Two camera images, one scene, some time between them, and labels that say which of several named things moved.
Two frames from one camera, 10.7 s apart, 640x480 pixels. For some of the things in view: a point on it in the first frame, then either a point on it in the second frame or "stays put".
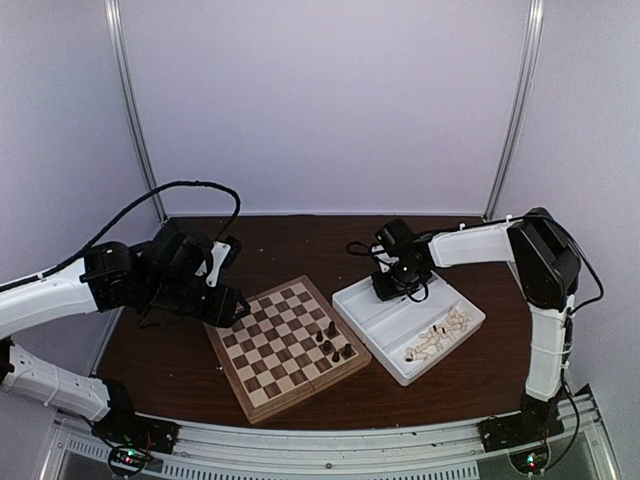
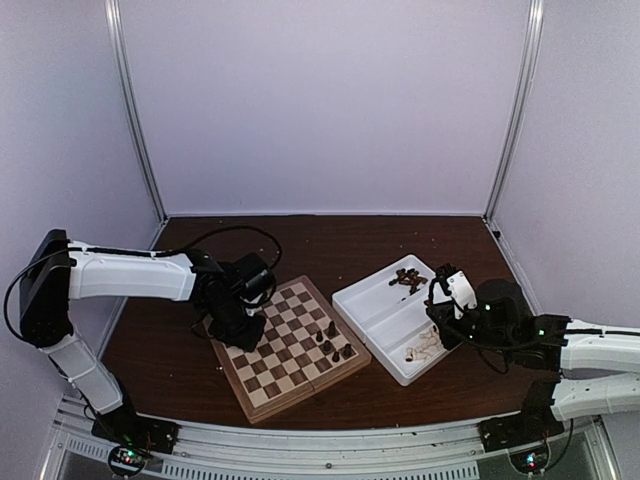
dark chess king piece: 332,333 stays put
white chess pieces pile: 429,342 stays put
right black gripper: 386,292 to 445,311
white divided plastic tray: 409,336 stays put
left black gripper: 219,312 to 247,341
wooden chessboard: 290,344 stays put
